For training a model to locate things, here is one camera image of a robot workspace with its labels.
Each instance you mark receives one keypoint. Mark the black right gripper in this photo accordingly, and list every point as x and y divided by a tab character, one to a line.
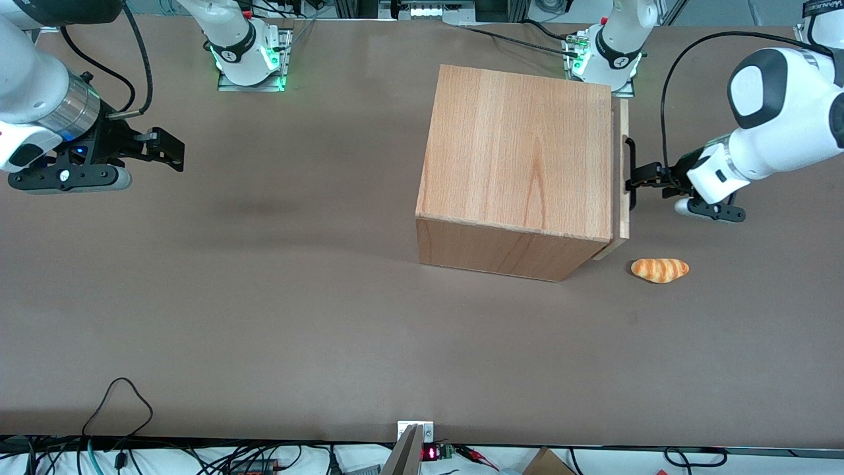
107	144

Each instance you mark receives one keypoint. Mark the metal base plate right arm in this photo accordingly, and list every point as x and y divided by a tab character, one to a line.
285	59

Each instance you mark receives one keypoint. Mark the aluminium extrusion frame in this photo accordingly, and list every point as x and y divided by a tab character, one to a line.
801	33

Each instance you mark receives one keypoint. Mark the metal base plate left arm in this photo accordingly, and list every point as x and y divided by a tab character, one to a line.
572	66

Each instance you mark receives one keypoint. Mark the light wooden drawer cabinet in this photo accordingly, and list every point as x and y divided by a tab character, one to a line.
514	158

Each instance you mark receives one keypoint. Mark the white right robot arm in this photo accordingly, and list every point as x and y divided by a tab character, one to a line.
33	86

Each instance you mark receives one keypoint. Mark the orange striped toy bread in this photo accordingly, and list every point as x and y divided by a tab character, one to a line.
659	270

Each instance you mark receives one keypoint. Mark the brown cardboard piece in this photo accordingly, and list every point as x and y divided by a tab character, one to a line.
547	463

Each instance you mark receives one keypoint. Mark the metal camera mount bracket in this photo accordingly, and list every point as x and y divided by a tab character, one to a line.
403	429

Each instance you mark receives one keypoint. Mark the grey wedge-shaped bar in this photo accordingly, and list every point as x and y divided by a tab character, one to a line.
403	455

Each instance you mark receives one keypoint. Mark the red digit display module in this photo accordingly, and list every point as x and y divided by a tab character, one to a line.
432	452

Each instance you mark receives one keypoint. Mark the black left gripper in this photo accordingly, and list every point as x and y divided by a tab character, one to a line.
677	173

